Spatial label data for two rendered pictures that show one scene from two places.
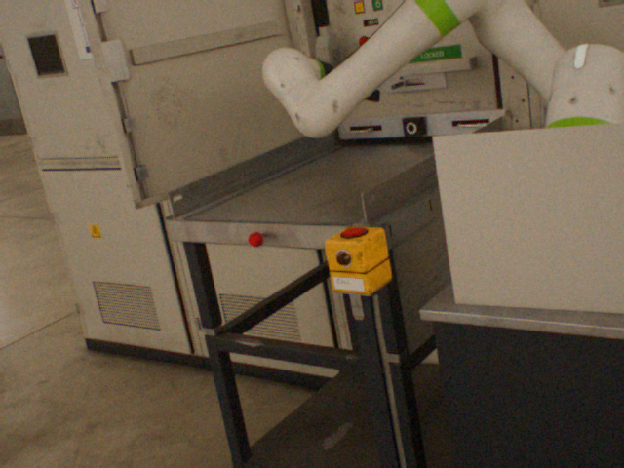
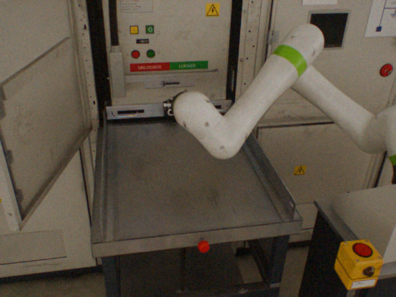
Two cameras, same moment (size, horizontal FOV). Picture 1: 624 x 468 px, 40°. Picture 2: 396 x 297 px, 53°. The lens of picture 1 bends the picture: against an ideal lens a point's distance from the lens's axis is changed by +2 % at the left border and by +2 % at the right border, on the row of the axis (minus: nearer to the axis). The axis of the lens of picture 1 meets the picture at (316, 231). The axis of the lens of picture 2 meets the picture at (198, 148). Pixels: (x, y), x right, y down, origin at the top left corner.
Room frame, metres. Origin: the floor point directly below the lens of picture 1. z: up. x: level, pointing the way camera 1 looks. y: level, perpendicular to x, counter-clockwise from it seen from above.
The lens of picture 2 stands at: (1.25, 0.78, 1.64)
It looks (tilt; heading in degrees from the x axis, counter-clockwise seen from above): 31 degrees down; 310
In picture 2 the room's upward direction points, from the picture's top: 2 degrees clockwise
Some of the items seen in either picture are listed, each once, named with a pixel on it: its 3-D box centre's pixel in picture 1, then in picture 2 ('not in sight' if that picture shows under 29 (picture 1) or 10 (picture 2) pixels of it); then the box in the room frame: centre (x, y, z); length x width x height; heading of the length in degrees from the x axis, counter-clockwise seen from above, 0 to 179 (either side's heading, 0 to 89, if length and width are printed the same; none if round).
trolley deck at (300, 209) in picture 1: (347, 189); (183, 172); (2.05, -0.10, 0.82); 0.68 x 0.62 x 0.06; 141
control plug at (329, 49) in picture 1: (331, 66); (117, 73); (2.43, -0.13, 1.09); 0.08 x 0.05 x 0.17; 141
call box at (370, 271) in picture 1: (358, 259); (357, 263); (1.40, -0.06, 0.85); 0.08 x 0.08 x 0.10; 51
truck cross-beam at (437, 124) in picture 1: (419, 124); (170, 106); (2.36, -0.34, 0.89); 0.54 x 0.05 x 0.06; 51
